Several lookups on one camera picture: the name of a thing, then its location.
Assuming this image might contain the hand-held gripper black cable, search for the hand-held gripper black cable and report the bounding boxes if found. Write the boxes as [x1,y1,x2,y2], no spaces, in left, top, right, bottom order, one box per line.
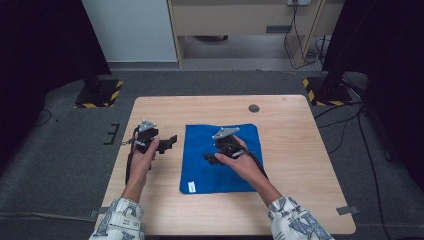
[244,149,269,179]
[124,126,140,186]

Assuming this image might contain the black stand base hazard stripes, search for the black stand base hazard stripes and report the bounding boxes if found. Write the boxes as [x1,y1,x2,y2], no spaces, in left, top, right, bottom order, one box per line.
[74,74,124,109]
[302,75,354,107]

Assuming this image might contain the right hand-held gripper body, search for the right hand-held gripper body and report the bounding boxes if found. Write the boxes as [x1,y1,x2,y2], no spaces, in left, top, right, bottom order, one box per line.
[212,126,249,160]

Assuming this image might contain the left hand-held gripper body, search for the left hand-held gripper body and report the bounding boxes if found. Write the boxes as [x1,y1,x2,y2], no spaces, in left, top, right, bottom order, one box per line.
[121,118,161,155]

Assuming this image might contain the light wooden cabinet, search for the light wooden cabinet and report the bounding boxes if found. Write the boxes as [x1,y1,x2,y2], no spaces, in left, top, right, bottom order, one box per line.
[166,0,344,68]

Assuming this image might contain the right hand-held gripper black cable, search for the right hand-held gripper black cable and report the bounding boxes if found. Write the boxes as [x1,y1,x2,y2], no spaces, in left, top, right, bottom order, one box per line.
[244,149,269,179]

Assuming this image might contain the black hanging cable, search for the black hanging cable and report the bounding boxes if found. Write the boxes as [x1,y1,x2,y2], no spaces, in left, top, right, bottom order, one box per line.
[283,3,324,70]

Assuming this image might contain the person's right hand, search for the person's right hand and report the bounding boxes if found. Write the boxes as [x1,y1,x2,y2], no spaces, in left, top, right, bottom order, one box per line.
[214,135,268,189]

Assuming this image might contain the grey tape strip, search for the grey tape strip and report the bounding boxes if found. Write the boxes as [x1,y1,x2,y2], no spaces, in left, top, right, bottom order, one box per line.
[89,206,113,219]
[335,205,360,216]

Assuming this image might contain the long black floor cable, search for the long black floor cable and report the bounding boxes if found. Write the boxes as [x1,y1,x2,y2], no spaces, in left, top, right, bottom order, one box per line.
[357,109,385,240]

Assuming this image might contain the blue cloth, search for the blue cloth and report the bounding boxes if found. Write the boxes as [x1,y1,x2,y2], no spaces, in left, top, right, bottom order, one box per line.
[179,123,264,195]

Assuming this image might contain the dark grey cabinet handle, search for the dark grey cabinet handle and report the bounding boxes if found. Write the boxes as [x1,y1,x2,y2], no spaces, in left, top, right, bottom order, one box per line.
[265,24,293,34]

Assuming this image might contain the thin black floor cable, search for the thin black floor cable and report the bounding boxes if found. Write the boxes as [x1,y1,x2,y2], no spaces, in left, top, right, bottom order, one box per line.
[33,109,53,128]

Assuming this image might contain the person's left hand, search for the person's left hand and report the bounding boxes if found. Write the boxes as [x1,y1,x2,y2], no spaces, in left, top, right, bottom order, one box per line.
[128,135,161,188]

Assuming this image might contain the pale floor cable strip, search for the pale floor cable strip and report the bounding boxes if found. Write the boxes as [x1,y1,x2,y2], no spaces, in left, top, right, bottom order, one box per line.
[0,211,98,224]

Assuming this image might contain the black curtain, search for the black curtain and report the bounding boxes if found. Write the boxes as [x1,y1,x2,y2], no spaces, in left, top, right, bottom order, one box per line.
[0,0,113,168]
[321,0,424,191]

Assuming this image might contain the white panel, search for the white panel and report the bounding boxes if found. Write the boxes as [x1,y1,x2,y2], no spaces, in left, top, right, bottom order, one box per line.
[81,0,178,63]

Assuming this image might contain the left hand-held gripper black cable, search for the left hand-held gripper black cable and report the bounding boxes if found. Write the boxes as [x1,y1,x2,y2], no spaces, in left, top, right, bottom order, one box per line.
[124,126,140,186]

